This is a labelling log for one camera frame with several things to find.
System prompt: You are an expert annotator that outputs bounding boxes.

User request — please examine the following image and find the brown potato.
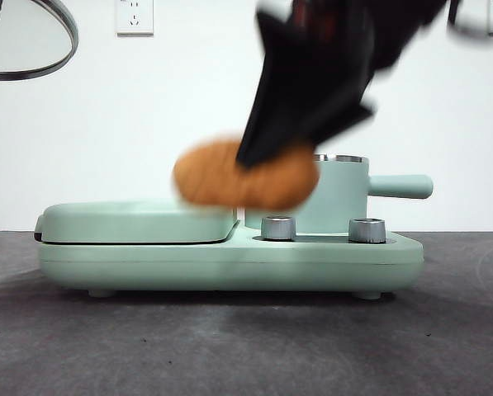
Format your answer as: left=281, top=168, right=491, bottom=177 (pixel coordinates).
left=171, top=134, right=322, bottom=211

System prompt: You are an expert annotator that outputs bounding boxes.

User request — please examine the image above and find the glass lid with green knob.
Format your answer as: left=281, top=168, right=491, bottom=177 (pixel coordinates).
left=0, top=0, right=80, bottom=82

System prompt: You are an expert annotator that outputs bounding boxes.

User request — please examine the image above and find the silver control knob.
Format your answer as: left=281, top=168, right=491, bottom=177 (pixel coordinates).
left=348, top=217, right=386, bottom=244
left=260, top=215, right=297, bottom=242

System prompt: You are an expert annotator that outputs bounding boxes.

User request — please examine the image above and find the mint green breakfast maker base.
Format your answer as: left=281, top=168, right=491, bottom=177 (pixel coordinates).
left=37, top=218, right=424, bottom=300

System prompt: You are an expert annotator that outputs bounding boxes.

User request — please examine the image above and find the mint green hinged griddle cover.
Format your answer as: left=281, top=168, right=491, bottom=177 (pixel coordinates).
left=34, top=198, right=239, bottom=244

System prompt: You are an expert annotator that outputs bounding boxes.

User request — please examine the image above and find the mint green handled pot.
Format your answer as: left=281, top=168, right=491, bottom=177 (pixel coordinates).
left=244, top=153, right=434, bottom=232

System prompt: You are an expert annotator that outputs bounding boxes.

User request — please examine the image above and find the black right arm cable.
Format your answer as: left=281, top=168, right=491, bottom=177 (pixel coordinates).
left=447, top=0, right=491, bottom=41

